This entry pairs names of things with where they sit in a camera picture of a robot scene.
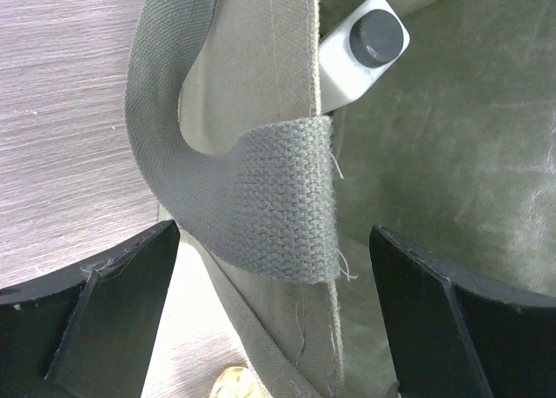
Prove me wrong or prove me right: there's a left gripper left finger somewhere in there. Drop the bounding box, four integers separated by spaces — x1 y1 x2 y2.
1 220 180 397

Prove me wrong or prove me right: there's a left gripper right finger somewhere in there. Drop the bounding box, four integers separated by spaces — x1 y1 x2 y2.
369 226 555 397

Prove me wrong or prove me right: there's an olive green canvas bag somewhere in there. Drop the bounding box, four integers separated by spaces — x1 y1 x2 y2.
125 0 555 397

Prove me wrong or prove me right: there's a white square bottle black cap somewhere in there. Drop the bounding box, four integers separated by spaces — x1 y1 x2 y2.
318 0 410 113

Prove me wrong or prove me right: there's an amber bottle white cap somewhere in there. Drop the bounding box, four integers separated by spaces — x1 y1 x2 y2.
209 366 260 398

